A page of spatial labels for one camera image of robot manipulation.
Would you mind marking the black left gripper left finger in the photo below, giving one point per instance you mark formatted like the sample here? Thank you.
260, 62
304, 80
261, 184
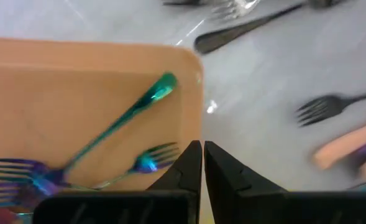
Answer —
123, 208

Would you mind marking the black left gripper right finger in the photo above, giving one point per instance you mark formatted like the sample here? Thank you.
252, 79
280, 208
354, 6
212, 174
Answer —
279, 208

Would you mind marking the orange mat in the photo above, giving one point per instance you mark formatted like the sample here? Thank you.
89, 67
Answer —
46, 109

